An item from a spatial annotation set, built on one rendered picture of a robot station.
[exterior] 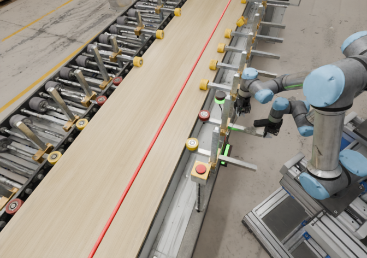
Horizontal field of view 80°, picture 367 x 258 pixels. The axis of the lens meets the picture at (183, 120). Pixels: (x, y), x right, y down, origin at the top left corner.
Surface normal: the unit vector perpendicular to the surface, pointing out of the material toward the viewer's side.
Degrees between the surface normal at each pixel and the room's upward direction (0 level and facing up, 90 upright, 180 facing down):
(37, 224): 0
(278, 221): 0
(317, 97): 83
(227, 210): 0
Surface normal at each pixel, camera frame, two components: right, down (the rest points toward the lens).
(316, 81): -0.93, 0.23
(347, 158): 0.07, -0.66
